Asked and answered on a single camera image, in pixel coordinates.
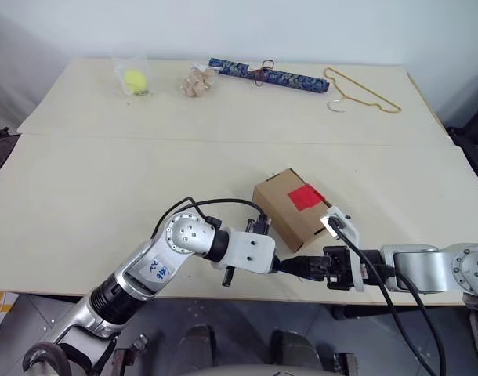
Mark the black metal stand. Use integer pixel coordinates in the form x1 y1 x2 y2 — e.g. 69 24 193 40
0 119 23 172

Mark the black metal bracket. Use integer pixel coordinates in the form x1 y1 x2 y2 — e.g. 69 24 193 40
332 351 358 376
113 334 150 376

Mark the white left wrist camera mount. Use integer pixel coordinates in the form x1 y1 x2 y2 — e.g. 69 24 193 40
217 213 278 276

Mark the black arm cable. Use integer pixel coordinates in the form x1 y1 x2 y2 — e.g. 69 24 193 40
328 217 434 376
374 264 447 376
150 197 221 240
190 197 268 220

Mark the brown string tie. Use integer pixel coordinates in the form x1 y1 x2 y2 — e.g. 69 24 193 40
248 58 277 85

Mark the red tape piece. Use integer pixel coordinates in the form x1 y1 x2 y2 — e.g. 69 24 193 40
288 183 325 213

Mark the dark curved hose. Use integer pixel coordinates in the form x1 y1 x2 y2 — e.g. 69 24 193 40
22 340 72 376

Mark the clear plastic bag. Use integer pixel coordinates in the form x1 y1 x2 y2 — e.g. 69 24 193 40
112 56 152 99

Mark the beige wooden block puzzle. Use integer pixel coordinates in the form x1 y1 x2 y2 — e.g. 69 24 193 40
180 64 220 99

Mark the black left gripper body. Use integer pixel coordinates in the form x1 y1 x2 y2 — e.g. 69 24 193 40
221 265 271 290

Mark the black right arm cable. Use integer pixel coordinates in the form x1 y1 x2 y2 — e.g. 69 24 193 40
374 264 447 376
328 217 434 376

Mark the gold wire clothes hanger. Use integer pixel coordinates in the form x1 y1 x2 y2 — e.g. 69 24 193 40
323 67 404 115

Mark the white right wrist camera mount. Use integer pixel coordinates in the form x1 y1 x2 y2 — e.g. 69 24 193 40
319 206 368 293

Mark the black equipment frame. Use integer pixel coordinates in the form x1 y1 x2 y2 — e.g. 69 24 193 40
445 93 478 182

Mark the brown cardboard box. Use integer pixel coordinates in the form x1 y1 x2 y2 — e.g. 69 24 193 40
252 168 336 254

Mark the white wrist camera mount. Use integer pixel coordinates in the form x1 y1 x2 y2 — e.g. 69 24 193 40
319 206 368 293
217 213 278 276

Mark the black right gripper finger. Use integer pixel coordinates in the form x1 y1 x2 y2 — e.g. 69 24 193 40
283 255 329 269
295 266 329 280

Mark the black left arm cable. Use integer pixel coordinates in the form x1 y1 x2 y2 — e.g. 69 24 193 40
150 197 221 240
190 197 268 220

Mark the yellow ball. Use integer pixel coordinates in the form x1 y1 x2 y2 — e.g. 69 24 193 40
123 68 148 90

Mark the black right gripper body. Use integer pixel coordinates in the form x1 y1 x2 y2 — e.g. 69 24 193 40
324 245 360 292

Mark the pale robot torso edge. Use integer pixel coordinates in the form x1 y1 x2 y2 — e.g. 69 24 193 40
205 363 344 376

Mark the long blue patterned box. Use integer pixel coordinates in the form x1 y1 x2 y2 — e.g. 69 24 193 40
207 57 331 96

